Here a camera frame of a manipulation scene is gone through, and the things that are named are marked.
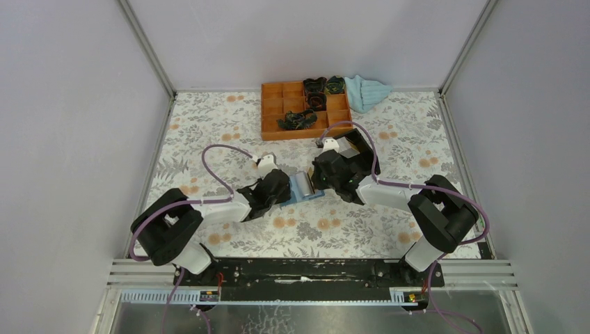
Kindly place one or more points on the white card in box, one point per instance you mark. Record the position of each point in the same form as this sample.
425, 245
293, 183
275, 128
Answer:
348, 149

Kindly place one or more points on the black rolled band centre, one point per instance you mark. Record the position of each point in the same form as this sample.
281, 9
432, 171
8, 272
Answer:
317, 101

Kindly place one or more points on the black rolled band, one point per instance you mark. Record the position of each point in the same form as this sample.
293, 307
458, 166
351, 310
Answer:
311, 85
335, 85
317, 101

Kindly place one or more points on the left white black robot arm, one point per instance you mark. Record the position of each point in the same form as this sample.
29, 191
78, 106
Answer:
162, 234

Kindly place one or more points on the black rolled band top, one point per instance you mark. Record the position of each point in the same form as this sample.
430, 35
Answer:
335, 85

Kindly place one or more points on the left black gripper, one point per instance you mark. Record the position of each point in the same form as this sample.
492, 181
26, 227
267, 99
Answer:
284, 196

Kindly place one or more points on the light blue folded cloth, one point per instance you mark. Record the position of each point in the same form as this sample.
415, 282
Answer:
363, 95

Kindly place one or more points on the black card box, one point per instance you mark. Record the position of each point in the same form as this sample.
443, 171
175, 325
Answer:
362, 147

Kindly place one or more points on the blue leather card holder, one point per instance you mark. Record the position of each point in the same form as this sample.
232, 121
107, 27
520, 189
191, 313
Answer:
301, 189

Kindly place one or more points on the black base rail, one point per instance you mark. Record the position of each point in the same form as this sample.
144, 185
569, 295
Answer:
310, 280

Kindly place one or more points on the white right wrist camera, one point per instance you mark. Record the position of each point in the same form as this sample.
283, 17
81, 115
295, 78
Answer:
330, 144

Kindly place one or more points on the orange compartment tray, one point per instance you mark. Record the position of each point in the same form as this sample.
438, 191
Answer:
304, 109

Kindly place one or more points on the black tangled band pile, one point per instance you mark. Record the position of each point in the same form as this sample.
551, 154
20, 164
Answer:
297, 121

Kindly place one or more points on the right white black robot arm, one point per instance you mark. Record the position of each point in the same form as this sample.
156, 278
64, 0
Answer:
443, 215

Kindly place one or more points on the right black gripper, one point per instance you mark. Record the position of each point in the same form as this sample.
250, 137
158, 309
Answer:
317, 184

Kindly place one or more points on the black rolled band left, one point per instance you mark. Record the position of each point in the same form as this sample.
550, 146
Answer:
311, 85

